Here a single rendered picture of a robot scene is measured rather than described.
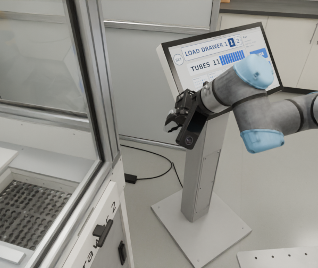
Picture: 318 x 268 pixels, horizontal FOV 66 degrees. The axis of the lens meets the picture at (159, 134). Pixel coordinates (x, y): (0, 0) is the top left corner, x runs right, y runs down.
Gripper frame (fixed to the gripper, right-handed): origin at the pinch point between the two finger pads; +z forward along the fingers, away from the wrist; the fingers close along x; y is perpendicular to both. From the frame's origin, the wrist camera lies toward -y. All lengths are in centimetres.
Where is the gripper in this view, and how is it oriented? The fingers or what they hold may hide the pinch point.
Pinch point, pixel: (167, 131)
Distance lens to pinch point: 76.2
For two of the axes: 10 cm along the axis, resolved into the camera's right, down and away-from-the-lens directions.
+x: -8.5, -3.6, -3.9
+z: -5.0, 3.0, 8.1
